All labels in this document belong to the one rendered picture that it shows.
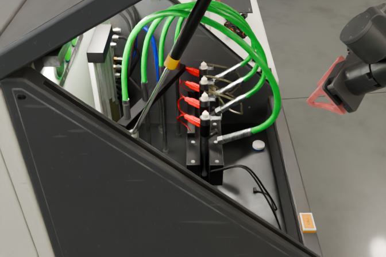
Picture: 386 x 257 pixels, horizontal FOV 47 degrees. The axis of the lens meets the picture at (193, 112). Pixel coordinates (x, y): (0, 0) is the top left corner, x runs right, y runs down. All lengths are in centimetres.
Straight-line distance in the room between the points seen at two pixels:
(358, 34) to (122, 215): 52
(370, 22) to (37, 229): 70
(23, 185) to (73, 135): 16
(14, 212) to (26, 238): 8
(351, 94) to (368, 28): 14
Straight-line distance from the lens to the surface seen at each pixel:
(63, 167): 80
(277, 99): 94
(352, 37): 71
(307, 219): 112
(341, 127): 299
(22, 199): 88
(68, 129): 74
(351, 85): 79
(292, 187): 119
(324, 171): 265
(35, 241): 97
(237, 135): 103
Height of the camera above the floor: 181
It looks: 38 degrees down
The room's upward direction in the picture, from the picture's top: straight up
